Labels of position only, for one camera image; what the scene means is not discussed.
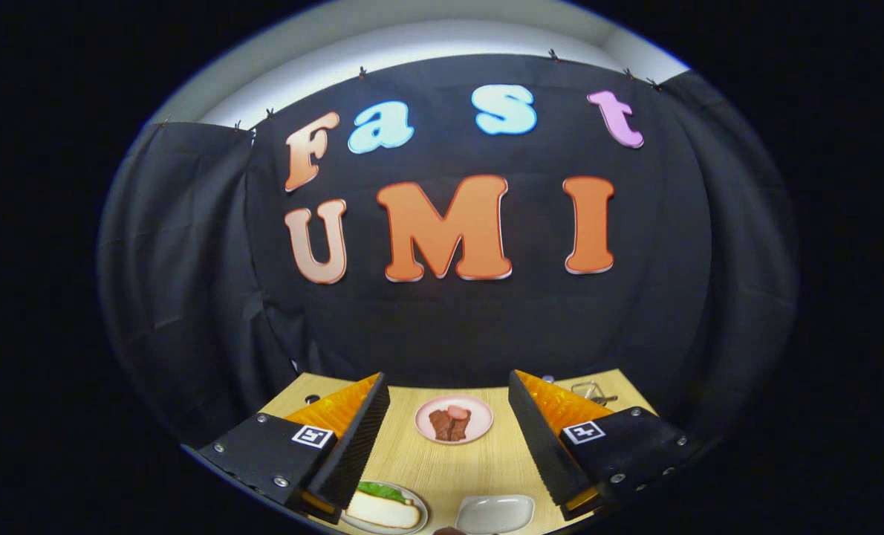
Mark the dark brown meat slice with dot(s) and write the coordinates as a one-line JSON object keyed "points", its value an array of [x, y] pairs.
{"points": [[440, 425], [461, 427]]}

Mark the red sausage slice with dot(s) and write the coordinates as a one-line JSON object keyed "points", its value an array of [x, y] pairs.
{"points": [[455, 411]]}

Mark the green lettuce leaf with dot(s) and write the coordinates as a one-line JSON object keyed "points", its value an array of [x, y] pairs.
{"points": [[381, 490]]}

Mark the row of black cloth clips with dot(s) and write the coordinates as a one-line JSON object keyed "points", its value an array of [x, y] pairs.
{"points": [[553, 55]]}

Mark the white oval plate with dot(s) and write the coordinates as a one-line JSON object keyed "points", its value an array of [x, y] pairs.
{"points": [[421, 513]]}

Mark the pink round plate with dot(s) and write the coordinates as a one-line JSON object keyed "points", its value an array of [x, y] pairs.
{"points": [[480, 420]]}

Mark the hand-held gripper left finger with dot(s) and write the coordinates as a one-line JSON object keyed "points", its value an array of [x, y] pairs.
{"points": [[356, 438]]}

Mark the white rounded rectangular dish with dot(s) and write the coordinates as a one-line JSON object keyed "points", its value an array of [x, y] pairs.
{"points": [[494, 514]]}

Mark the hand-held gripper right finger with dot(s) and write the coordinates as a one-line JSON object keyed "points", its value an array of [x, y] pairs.
{"points": [[538, 446]]}

